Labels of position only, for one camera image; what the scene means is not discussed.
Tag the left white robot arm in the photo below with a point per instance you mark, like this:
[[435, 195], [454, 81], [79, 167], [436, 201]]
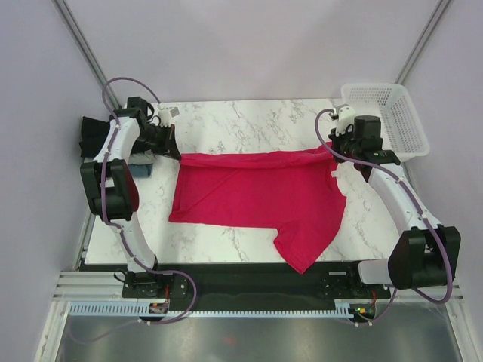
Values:
[[109, 186]]

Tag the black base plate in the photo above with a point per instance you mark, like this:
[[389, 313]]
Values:
[[256, 287]]

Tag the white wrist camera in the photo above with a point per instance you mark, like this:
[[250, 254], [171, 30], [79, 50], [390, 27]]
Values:
[[166, 115], [344, 115]]

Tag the folded black t shirt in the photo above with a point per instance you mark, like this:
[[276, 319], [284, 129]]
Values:
[[93, 135]]

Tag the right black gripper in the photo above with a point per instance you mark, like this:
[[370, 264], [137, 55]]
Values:
[[335, 139]]

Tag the aluminium frame post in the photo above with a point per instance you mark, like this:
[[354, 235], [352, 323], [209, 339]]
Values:
[[71, 23], [423, 40]]

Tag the aluminium rail profile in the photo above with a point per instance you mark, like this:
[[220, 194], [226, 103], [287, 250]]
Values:
[[87, 286]]

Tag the white plastic basket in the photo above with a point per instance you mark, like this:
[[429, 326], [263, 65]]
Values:
[[402, 130]]

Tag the red t shirt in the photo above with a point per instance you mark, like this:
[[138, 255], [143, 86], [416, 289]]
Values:
[[292, 192]]

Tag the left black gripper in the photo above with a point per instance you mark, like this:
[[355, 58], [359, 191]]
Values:
[[168, 148]]

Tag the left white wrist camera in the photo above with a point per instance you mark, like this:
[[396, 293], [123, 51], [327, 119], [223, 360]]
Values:
[[166, 115]]

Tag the right aluminium frame post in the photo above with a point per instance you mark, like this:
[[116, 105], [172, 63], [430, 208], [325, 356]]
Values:
[[423, 40]]

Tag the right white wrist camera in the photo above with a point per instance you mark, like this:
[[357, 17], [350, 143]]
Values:
[[344, 115]]

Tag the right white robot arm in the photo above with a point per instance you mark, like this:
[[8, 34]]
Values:
[[426, 252]]

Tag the folded blue t shirt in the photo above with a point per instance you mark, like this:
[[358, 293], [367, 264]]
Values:
[[141, 170]]

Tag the left aluminium frame post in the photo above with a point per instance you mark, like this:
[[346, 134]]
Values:
[[71, 23]]

